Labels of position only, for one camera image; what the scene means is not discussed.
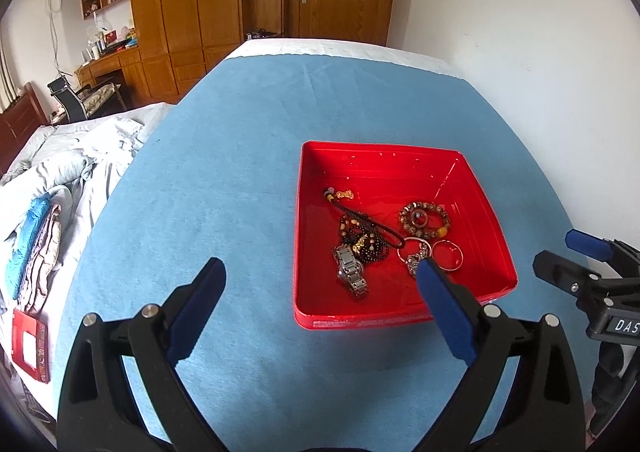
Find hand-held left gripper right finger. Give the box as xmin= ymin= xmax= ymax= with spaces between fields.
xmin=415 ymin=259 xmax=586 ymax=452

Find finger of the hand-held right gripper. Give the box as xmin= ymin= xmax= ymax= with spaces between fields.
xmin=566 ymin=228 xmax=640 ymax=278
xmin=532 ymin=252 xmax=608 ymax=313

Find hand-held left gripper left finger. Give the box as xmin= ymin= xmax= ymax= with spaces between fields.
xmin=57 ymin=257 xmax=226 ymax=452

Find silver keyring charm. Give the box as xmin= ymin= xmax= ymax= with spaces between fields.
xmin=397 ymin=237 xmax=432 ymax=279

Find black bead bracelet gold charm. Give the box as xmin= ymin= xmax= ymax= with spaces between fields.
xmin=347 ymin=230 xmax=391 ymax=263

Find red plastic tray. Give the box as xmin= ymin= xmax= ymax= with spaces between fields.
xmin=293 ymin=141 xmax=518 ymax=331

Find gold pendant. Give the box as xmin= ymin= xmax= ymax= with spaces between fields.
xmin=322 ymin=188 xmax=407 ymax=249

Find person's right forearm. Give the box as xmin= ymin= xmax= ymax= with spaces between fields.
xmin=584 ymin=404 xmax=601 ymax=439

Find silver bangle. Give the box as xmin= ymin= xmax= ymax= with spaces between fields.
xmin=431 ymin=240 xmax=465 ymax=273

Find silver metal wristwatch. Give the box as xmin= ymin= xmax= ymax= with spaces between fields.
xmin=332 ymin=244 xmax=371 ymax=300

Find red box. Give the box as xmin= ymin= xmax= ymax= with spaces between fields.
xmin=10 ymin=308 xmax=52 ymax=384

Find blue table cloth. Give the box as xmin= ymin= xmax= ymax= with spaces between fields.
xmin=52 ymin=52 xmax=601 ymax=452

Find folded blue and pink clothes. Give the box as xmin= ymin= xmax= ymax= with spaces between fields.
xmin=5 ymin=196 xmax=64 ymax=314

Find light grey quilt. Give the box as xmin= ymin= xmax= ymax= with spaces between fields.
xmin=0 ymin=102 xmax=172 ymax=313

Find black office chair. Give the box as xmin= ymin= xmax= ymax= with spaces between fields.
xmin=47 ymin=76 xmax=127 ymax=124

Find wooden bed headboard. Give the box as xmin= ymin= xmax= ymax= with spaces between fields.
xmin=0 ymin=82 xmax=52 ymax=176

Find wooden desk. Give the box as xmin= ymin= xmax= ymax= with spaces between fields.
xmin=75 ymin=43 xmax=152 ymax=106

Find white table cover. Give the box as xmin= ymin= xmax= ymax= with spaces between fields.
xmin=227 ymin=37 xmax=463 ymax=79

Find brown bead bracelet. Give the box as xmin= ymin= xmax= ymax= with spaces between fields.
xmin=398 ymin=200 xmax=451 ymax=240

